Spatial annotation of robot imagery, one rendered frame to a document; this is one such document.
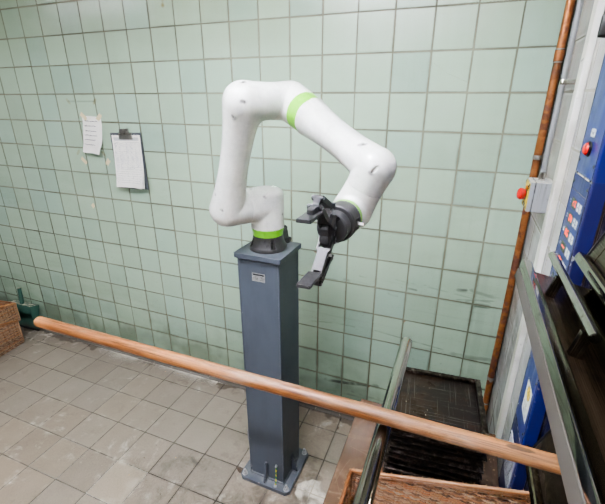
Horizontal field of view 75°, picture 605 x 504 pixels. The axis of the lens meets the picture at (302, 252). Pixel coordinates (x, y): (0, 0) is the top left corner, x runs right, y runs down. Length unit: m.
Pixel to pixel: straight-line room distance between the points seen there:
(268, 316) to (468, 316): 0.97
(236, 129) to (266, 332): 0.84
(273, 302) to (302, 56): 1.09
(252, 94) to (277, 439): 1.49
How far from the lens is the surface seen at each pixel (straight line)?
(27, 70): 3.10
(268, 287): 1.57
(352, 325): 2.19
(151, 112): 2.43
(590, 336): 0.67
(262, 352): 1.75
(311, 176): 1.97
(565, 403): 0.57
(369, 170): 1.00
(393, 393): 0.92
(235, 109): 1.22
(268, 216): 1.50
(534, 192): 1.51
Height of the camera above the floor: 1.76
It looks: 21 degrees down
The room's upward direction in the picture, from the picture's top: straight up
